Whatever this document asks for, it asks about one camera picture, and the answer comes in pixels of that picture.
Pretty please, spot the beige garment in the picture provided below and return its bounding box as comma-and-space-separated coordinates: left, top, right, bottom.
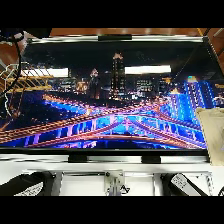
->
195, 106, 224, 168

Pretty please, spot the black cable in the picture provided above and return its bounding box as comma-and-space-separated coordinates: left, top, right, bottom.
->
0, 30, 25, 100

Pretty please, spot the silver frame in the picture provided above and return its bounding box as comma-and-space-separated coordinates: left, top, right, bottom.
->
0, 153, 224, 197

